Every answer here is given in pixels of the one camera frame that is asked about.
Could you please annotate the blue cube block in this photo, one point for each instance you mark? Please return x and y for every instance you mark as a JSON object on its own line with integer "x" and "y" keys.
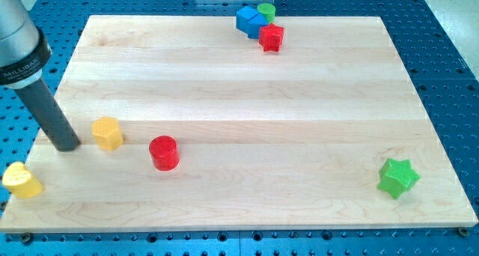
{"x": 243, "y": 16}

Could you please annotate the black corner screw left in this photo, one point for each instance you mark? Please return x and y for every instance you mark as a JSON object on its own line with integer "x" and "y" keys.
{"x": 26, "y": 238}

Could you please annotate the blue pentagon block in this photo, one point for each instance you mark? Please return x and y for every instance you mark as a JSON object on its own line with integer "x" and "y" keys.
{"x": 254, "y": 25}

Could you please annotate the wooden board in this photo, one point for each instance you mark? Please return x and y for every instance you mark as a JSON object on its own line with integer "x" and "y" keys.
{"x": 286, "y": 140}

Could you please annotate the yellow heart block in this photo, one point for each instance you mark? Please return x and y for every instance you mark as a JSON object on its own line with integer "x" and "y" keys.
{"x": 18, "y": 180}

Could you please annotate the green cylinder block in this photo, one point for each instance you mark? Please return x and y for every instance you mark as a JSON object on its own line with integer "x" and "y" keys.
{"x": 268, "y": 11}

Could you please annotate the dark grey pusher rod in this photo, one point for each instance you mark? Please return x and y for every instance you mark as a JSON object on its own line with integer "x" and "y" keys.
{"x": 38, "y": 99}

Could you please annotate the black corner screw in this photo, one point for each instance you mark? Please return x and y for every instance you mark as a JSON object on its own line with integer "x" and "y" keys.
{"x": 463, "y": 232}
{"x": 26, "y": 238}

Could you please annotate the black corner screw right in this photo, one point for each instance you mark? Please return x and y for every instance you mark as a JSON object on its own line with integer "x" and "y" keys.
{"x": 463, "y": 232}

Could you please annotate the red star block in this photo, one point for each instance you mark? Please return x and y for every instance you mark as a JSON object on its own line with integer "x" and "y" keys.
{"x": 271, "y": 37}

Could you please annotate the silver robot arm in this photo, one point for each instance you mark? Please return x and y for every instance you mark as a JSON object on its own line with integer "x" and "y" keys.
{"x": 24, "y": 48}

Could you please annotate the red cylinder block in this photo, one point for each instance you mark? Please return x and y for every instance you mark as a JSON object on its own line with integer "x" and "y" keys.
{"x": 164, "y": 153}

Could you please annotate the green star block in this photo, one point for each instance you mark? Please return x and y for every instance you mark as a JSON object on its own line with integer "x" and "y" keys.
{"x": 397, "y": 177}

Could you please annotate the yellow hexagon block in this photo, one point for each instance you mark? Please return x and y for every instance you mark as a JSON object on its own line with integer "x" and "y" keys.
{"x": 107, "y": 133}

